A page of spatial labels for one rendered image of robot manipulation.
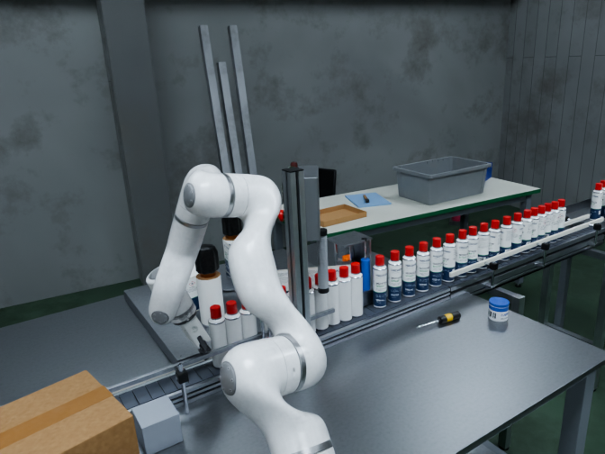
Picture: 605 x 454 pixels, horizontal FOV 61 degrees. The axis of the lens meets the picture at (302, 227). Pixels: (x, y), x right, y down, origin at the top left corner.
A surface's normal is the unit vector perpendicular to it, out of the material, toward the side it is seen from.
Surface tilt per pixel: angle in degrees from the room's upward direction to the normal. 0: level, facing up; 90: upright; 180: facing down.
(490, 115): 90
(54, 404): 0
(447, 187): 95
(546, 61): 90
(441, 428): 0
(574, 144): 90
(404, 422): 0
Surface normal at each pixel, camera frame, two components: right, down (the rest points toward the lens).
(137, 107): 0.45, 0.26
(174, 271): 0.24, -0.26
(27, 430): -0.04, -0.95
